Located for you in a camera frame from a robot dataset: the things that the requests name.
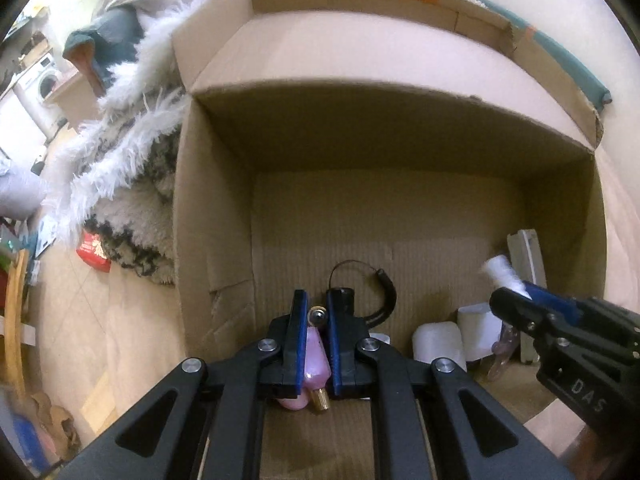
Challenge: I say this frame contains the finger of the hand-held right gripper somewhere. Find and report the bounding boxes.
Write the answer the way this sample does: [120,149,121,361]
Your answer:
[522,281,586,323]
[489,287,562,343]

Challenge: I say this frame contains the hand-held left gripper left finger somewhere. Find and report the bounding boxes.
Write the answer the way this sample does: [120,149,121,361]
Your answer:
[57,289,308,480]

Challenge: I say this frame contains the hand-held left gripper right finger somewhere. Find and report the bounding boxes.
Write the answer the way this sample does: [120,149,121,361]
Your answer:
[326,304,576,480]

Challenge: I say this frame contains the pink bottle with gold cap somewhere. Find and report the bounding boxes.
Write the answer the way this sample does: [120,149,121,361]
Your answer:
[305,305,332,413]

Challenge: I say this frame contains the clear spray bottle white cap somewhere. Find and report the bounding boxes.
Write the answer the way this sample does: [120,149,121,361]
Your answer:
[480,255,531,381]

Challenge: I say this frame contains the white charger plug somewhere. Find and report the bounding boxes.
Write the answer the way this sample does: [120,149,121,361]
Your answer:
[457,302,503,361]

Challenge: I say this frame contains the long white case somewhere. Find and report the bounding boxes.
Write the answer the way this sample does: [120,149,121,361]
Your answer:
[506,229,548,365]

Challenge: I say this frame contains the black flashlight with strap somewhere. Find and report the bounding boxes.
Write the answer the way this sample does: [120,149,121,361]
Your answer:
[326,259,398,328]

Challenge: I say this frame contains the pink paw-shaped gadget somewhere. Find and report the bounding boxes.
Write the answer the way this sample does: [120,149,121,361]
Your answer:
[276,392,313,411]

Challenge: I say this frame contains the white rounded case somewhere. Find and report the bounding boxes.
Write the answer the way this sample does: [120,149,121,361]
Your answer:
[412,321,468,373]

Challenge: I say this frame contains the brown cardboard box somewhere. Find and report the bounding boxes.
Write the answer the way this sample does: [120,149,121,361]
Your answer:
[171,0,608,480]

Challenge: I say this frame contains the fluffy black white blanket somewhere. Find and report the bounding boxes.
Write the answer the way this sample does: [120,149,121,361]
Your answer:
[42,0,193,286]

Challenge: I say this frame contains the red gift box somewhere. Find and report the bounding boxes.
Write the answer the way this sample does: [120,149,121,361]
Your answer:
[76,232,112,273]

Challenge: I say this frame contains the teal headboard cushion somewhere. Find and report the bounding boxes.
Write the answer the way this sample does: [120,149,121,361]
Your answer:
[476,0,613,111]

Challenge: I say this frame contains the tan crumpled cardboard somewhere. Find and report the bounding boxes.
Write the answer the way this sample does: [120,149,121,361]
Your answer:
[30,392,83,456]

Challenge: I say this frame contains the white bathroom scale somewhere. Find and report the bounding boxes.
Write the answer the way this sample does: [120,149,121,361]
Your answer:
[35,215,56,256]

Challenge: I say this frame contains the yellow wooden chair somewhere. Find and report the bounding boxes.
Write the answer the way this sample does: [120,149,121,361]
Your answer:
[0,247,38,396]

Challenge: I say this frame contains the grey trash bag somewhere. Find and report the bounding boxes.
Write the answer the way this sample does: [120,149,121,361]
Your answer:
[0,152,48,218]

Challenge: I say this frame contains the light wooden bedside cabinet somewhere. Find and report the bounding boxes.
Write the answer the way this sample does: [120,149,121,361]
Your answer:
[45,70,103,136]

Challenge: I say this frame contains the white kitchen cabinet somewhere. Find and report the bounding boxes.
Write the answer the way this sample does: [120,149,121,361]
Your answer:
[0,90,46,161]

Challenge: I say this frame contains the teal pillow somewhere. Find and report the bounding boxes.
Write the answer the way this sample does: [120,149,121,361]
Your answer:
[64,6,146,96]

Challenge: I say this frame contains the white washing machine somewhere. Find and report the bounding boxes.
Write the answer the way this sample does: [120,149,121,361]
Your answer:
[15,50,61,111]

